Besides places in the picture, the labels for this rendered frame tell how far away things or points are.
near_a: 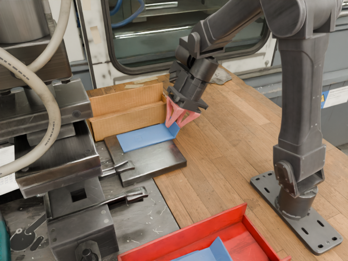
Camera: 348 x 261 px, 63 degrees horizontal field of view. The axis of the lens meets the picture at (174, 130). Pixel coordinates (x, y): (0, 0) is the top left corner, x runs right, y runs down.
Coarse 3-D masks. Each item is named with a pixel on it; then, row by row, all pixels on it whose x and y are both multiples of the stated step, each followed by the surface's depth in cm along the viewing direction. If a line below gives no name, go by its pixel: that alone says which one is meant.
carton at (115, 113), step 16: (96, 96) 82; (112, 96) 84; (128, 96) 86; (144, 96) 88; (160, 96) 91; (96, 112) 84; (112, 112) 87; (128, 112) 75; (144, 112) 77; (160, 112) 80; (96, 128) 74; (112, 128) 76; (128, 128) 78
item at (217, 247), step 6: (216, 240) 50; (210, 246) 51; (216, 246) 50; (222, 246) 49; (198, 252) 51; (204, 252) 51; (210, 252) 51; (216, 252) 50; (222, 252) 49; (180, 258) 50; (186, 258) 50; (192, 258) 50; (198, 258) 50; (204, 258) 50; (210, 258) 50; (216, 258) 49; (222, 258) 48; (228, 258) 47
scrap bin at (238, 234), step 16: (240, 208) 53; (192, 224) 49; (208, 224) 51; (224, 224) 54; (240, 224) 56; (160, 240) 47; (176, 240) 49; (192, 240) 52; (208, 240) 53; (224, 240) 53; (240, 240) 53; (256, 240) 52; (128, 256) 46; (144, 256) 48; (160, 256) 50; (176, 256) 50; (240, 256) 50; (256, 256) 50; (272, 256) 49; (288, 256) 45
